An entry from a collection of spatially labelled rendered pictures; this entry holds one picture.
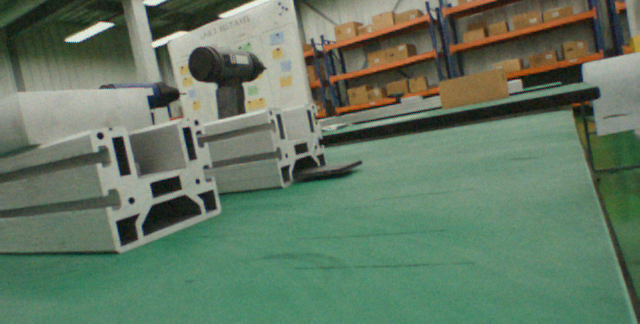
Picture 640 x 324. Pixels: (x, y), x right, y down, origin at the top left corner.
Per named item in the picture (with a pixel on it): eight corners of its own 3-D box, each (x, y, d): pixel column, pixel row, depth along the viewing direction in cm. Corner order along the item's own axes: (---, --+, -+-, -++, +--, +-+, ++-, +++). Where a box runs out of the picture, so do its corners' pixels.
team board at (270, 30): (192, 235, 417) (150, 39, 407) (226, 220, 460) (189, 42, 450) (323, 228, 341) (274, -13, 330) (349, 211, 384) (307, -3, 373)
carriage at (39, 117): (-46, 198, 40) (-64, 127, 39) (71, 174, 49) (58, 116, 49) (37, 182, 31) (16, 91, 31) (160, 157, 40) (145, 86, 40)
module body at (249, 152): (-29, 222, 86) (-39, 181, 86) (24, 208, 95) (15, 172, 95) (282, 188, 44) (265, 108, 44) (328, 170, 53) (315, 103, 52)
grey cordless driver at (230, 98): (206, 182, 70) (178, 51, 69) (269, 162, 88) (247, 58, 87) (243, 176, 67) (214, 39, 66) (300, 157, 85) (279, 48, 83)
